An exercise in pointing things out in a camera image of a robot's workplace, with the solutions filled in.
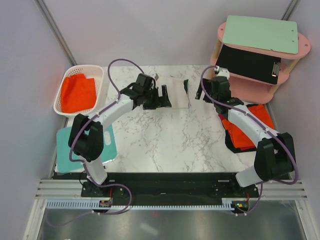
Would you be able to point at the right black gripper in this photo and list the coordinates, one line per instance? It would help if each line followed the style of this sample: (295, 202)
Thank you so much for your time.
(207, 84)

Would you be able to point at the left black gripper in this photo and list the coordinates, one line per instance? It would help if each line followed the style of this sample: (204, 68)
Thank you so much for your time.
(159, 102)

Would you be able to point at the dark green t shirt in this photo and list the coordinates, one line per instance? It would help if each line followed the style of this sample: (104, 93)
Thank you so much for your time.
(186, 86)

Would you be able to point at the black t shirt pile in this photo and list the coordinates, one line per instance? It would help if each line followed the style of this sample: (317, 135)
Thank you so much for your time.
(229, 144)

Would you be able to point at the orange t shirt pile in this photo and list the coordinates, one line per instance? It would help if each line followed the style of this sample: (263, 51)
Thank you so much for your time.
(238, 138)

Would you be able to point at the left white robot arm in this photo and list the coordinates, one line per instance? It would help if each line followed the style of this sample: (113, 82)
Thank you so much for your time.
(86, 139)

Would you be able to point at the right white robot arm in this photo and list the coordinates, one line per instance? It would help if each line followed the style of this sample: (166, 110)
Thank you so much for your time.
(275, 152)

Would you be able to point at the pink two-tier shelf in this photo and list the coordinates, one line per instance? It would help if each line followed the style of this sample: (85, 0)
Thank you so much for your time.
(254, 91)

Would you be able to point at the black clipboard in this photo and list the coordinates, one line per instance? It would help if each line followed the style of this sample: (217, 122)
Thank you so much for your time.
(261, 67)

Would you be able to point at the white plastic laundry basket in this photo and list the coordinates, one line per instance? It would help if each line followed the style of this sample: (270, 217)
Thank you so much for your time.
(101, 88)

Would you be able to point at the orange t shirt in basket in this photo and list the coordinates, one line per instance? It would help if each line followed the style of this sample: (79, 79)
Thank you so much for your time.
(78, 93)

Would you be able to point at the mint green board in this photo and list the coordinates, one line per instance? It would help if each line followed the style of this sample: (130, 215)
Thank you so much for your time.
(262, 33)

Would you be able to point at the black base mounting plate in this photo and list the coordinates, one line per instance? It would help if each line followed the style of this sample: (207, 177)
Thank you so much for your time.
(119, 178)

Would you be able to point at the teal cutting board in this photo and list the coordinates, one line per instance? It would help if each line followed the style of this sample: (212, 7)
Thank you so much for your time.
(63, 163)

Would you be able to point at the aluminium frame rail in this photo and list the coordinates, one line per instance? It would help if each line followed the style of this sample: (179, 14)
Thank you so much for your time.
(220, 189)

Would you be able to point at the white slotted cable duct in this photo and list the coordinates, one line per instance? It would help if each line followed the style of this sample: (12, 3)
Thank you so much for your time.
(90, 204)

